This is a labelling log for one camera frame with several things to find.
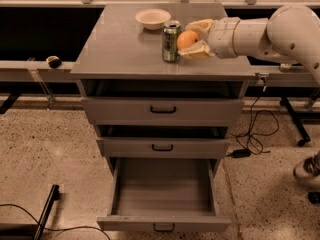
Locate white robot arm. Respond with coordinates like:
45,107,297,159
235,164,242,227
178,4,320,83

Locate white bowl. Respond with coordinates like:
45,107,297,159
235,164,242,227
135,9,171,31

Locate wall outlet plug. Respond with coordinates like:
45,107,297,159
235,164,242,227
255,73,269,86

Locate grey bottom drawer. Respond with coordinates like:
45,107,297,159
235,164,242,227
97,158,231,232

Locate grey drawer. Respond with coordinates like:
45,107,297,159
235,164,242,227
97,125,229,159
97,158,231,232
82,80,244,126

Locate grey middle drawer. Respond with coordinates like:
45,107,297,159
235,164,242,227
97,125,229,159

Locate small bottle on ledge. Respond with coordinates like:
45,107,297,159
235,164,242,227
279,63,292,73

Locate black floor stand left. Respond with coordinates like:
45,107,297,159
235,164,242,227
32,184,59,240

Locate orange fruit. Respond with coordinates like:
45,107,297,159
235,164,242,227
177,30,201,50

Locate black cable on floor left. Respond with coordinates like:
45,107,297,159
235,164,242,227
0,203,112,240

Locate dark round object on ledge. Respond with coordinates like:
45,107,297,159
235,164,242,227
46,56,62,68

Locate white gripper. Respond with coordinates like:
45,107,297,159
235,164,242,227
178,17,240,59

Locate grey drawer cabinet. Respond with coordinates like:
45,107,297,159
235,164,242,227
69,2,257,167

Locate grey top drawer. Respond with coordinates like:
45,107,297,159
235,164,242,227
82,80,244,126

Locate black stand leg right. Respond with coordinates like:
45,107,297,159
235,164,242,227
280,97,311,147

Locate person's shoe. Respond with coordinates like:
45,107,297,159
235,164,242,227
293,152,320,181

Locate green soda can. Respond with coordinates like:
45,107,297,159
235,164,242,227
162,20,182,63

